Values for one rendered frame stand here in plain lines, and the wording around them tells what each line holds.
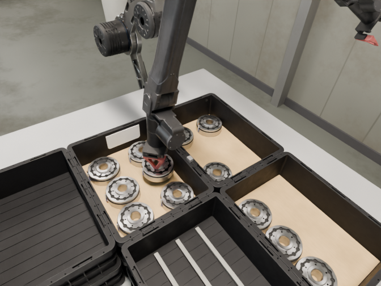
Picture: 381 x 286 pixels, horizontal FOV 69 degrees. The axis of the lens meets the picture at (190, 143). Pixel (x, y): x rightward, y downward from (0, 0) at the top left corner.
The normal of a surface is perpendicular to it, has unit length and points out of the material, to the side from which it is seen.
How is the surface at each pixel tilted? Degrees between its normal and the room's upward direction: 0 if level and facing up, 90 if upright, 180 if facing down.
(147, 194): 0
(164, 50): 82
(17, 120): 0
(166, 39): 82
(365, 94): 90
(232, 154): 0
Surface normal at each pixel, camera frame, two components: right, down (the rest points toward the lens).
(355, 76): -0.80, 0.38
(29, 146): 0.05, -0.73
